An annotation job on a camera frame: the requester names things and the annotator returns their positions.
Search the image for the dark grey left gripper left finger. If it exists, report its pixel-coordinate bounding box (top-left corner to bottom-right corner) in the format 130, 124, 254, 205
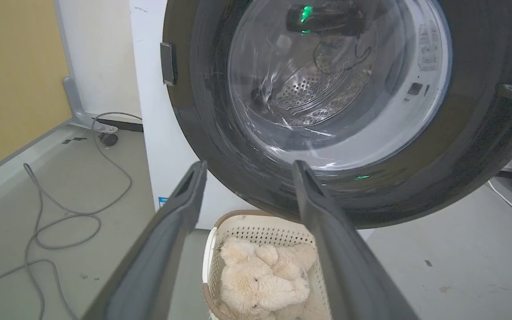
83, 160, 208, 320

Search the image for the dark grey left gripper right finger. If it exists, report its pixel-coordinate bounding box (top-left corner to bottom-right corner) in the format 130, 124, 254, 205
292, 160, 419, 320

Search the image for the round black washing machine door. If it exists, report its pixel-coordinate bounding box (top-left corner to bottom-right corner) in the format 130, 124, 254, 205
160, 0, 512, 229

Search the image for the white washing machine body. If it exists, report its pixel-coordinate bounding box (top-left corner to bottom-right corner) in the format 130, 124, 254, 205
129, 0, 376, 240

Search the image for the beige plush teddy bear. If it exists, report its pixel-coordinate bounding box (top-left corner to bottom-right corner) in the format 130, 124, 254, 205
217, 238, 328, 320

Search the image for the white perforated laundry basket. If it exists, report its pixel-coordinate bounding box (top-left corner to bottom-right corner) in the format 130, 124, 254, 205
202, 210, 333, 320

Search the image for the grey floor cable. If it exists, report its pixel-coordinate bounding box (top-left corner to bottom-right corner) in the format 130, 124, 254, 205
0, 112, 143, 320

